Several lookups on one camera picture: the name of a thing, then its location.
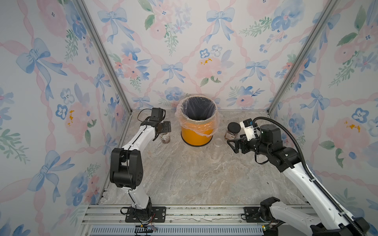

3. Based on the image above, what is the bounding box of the labelled flower tea jar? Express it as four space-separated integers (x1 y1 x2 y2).
224 122 241 140

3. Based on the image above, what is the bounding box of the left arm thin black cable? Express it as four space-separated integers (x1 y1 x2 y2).
119 108 154 216

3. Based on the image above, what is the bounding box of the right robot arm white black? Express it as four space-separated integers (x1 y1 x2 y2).
227 119 370 236

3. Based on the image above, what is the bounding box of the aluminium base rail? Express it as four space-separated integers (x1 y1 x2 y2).
78 204 328 236

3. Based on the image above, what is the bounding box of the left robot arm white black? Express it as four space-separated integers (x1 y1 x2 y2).
109 108 171 223

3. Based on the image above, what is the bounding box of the white-lidded flower tea jar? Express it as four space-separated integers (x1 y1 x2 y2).
160 133 171 144

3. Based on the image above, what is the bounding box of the orange trash bin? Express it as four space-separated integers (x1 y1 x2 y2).
175 95 220 147

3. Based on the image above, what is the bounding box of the clear plastic bin liner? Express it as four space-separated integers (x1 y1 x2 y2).
175 95 220 137

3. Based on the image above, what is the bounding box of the black corrugated cable conduit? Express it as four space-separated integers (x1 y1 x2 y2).
252 116 367 236

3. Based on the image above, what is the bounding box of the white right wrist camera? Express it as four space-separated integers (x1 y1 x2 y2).
239 119 257 141

